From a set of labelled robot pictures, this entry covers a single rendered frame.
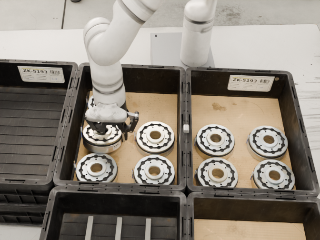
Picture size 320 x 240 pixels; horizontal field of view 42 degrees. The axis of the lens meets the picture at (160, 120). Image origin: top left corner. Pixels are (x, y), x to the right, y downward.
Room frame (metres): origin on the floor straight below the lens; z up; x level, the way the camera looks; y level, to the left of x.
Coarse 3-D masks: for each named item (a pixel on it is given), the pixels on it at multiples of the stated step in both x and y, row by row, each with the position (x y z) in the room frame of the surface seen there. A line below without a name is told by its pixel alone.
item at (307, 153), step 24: (216, 72) 0.85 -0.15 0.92; (240, 72) 0.85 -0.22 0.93; (264, 72) 0.85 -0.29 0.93; (288, 72) 0.85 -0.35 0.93; (192, 168) 0.52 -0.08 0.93; (312, 168) 0.54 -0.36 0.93; (216, 192) 0.46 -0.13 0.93; (240, 192) 0.46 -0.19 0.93; (264, 192) 0.47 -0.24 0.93; (288, 192) 0.47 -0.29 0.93; (312, 192) 0.47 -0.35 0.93
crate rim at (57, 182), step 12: (180, 72) 0.84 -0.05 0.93; (180, 84) 0.79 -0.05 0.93; (72, 96) 0.73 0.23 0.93; (180, 96) 0.75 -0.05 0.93; (72, 108) 0.69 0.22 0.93; (180, 108) 0.70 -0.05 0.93; (180, 120) 0.66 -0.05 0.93; (180, 132) 0.62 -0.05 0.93; (60, 144) 0.57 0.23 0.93; (180, 144) 0.59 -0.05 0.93; (60, 156) 0.54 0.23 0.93; (180, 156) 0.55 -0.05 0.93; (60, 168) 0.51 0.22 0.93; (180, 168) 0.52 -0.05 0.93; (60, 180) 0.47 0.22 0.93; (72, 180) 0.48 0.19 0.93; (180, 180) 0.49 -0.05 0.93
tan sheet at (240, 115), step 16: (192, 96) 0.84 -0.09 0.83; (208, 96) 0.84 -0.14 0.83; (192, 112) 0.78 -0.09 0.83; (208, 112) 0.78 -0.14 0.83; (224, 112) 0.78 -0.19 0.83; (240, 112) 0.78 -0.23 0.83; (256, 112) 0.79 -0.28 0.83; (272, 112) 0.79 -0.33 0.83; (192, 128) 0.72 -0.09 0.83; (240, 128) 0.73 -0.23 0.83; (192, 144) 0.66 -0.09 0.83; (240, 144) 0.67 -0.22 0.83; (240, 160) 0.62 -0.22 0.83; (256, 160) 0.62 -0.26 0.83; (288, 160) 0.62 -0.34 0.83; (240, 176) 0.57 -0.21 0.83
